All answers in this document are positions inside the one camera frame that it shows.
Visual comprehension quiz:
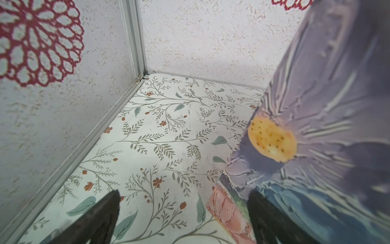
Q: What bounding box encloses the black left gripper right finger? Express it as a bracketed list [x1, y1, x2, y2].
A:
[247, 190, 318, 244]

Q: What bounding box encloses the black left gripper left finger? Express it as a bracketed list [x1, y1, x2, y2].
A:
[50, 190, 121, 244]

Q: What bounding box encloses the floral paper bag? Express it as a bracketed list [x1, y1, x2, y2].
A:
[206, 1, 390, 244]

